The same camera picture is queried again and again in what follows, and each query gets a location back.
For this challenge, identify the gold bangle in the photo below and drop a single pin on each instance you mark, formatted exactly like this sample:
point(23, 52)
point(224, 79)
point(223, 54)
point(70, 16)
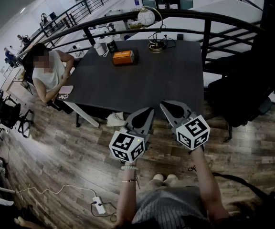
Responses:
point(129, 181)

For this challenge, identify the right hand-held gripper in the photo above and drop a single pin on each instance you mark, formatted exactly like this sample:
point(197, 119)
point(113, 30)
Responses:
point(192, 132)

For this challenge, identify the person's left shoe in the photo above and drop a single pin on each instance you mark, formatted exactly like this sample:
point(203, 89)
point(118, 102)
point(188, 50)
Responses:
point(158, 177)

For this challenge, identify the white table leg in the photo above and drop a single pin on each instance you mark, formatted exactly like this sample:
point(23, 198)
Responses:
point(85, 114)

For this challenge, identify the gold lamp with globe shade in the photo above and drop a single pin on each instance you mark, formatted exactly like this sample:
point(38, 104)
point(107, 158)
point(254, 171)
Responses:
point(146, 17)

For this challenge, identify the pink phone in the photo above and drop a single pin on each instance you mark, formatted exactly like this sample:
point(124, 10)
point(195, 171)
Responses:
point(67, 89)

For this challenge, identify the black office chair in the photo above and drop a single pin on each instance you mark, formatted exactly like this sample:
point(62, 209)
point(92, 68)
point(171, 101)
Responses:
point(6, 113)
point(247, 92)

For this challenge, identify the person's left forearm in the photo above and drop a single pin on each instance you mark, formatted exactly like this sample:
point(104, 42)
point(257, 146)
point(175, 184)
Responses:
point(127, 199)

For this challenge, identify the white sneaker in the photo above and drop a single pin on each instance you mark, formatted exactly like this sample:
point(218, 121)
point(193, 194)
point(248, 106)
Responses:
point(114, 119)

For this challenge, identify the white charm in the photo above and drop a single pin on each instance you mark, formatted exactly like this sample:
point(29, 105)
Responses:
point(63, 96)

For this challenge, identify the orange box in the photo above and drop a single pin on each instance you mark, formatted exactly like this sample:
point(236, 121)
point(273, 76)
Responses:
point(122, 57)

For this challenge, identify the black metal railing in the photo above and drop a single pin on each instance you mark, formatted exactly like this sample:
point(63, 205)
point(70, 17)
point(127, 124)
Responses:
point(80, 7)
point(206, 32)

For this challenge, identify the person's light ribbed top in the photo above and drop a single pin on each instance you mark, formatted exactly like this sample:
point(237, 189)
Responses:
point(171, 209)

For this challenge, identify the person's beige trousers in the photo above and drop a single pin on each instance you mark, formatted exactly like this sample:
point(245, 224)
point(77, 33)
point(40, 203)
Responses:
point(155, 184)

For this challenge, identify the white power strip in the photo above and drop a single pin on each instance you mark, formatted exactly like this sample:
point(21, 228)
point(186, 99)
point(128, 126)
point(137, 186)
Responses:
point(99, 205)

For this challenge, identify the person's right shoe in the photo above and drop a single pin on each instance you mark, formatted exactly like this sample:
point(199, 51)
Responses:
point(170, 177)

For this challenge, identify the black power adapter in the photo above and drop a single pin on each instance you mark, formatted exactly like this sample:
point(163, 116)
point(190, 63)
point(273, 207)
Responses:
point(180, 36)

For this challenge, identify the person's shoe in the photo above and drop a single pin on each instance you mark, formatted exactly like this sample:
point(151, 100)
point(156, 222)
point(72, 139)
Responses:
point(170, 177)
point(158, 177)

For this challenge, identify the person's right forearm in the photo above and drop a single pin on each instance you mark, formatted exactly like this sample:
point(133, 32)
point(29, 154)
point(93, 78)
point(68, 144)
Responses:
point(206, 187)

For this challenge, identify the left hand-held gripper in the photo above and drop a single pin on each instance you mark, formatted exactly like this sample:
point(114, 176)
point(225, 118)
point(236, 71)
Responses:
point(122, 142)

